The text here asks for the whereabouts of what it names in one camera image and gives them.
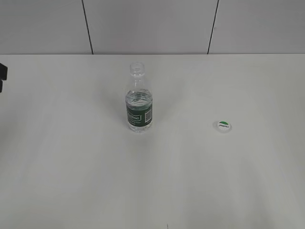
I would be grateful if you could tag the white green bottle cap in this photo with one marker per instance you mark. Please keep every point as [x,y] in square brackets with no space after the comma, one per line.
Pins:
[222,126]

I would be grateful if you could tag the clear Cestbon water bottle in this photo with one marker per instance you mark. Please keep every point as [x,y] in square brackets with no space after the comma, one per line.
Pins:
[138,99]

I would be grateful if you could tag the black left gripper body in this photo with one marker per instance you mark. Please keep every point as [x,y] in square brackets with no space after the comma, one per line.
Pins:
[3,75]

